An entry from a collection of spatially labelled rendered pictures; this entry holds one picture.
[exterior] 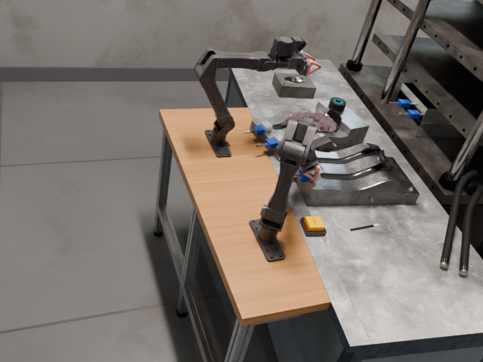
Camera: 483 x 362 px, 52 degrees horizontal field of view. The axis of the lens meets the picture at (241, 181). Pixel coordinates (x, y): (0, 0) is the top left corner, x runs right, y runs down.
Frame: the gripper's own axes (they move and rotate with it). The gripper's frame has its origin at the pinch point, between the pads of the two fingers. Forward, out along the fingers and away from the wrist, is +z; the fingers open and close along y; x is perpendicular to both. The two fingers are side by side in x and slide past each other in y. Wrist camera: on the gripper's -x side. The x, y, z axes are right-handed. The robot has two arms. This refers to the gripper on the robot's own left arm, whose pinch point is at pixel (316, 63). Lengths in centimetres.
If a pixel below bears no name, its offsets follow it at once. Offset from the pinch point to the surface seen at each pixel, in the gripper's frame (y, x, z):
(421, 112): 1, 25, 72
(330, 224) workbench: -57, 40, -9
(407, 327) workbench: -105, 40, -6
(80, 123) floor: 142, 122, -81
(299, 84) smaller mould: 40, 32, 21
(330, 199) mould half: -47, 36, -5
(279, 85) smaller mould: 41, 34, 10
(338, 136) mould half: -10.0, 31.4, 17.5
